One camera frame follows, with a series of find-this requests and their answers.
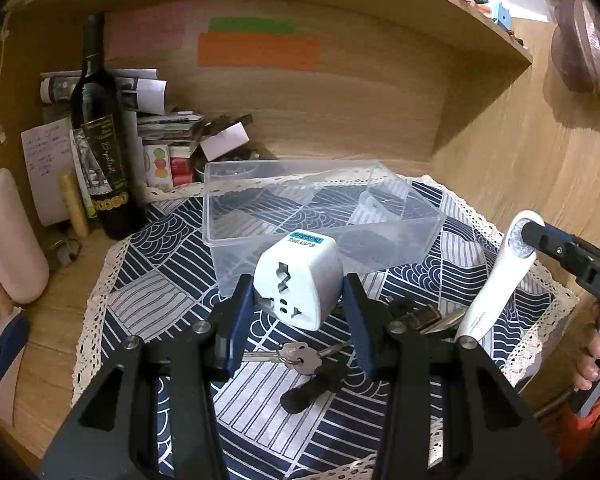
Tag white handheld device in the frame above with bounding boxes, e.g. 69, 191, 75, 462
455, 210, 545, 344

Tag silver keys with black fob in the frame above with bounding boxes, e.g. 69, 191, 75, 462
242, 340, 351, 415

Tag white travel adapter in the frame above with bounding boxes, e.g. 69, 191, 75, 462
253, 230, 343, 332

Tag right hand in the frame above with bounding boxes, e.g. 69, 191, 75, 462
573, 304, 600, 391

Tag blue patterned lace cloth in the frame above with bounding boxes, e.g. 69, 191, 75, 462
73, 167, 578, 479

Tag clear plastic box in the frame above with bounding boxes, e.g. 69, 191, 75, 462
202, 159, 445, 296

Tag brown hanging hat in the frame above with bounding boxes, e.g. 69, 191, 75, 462
550, 0, 600, 94

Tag yellow tube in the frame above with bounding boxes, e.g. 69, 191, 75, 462
59, 170, 91, 238

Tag stack of papers and books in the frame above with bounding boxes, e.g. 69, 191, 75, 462
40, 68, 254, 191

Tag small white cardboard box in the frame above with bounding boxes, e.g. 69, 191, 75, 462
200, 122, 249, 162

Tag white note paper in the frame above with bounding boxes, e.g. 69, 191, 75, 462
21, 117, 74, 226

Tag dark wine bottle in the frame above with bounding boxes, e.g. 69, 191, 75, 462
70, 13, 145, 240

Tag wooden shelf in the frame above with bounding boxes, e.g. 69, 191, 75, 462
12, 0, 531, 165

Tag orange sticky note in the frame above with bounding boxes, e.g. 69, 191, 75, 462
197, 32, 321, 72

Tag pink sticky note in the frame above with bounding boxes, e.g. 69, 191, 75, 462
106, 1, 189, 58

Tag green sticky note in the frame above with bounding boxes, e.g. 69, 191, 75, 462
208, 16, 297, 35

